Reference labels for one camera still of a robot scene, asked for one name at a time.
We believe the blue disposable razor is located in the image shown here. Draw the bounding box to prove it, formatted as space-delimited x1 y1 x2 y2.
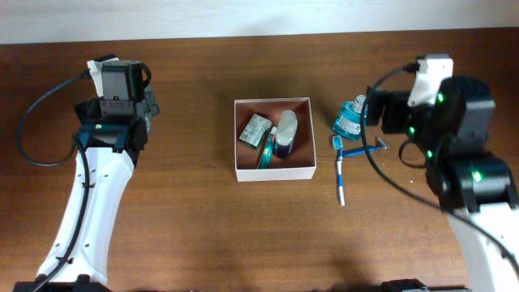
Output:
341 136 388 158

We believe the blue mouthwash bottle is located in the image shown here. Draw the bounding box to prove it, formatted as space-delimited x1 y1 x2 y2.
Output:
332 95 366 141

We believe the blue white toothbrush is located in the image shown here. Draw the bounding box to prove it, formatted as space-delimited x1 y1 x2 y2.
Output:
332 135 345 207

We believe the clear hand soap pump bottle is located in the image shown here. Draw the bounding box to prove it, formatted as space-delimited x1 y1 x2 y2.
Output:
274 110 298 158

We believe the white green soap packet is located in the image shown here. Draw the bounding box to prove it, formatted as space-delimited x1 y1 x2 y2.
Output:
238 114 272 149

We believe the red green toothpaste tube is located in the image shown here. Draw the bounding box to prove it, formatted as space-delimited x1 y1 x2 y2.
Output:
257 127 277 170

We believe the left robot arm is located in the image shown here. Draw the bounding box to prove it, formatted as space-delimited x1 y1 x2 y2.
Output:
13 54 160 291

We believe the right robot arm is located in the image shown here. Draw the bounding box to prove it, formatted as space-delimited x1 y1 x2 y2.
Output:
360 54 518 291

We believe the white cardboard box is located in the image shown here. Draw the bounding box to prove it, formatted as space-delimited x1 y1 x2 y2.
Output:
234 97 316 182

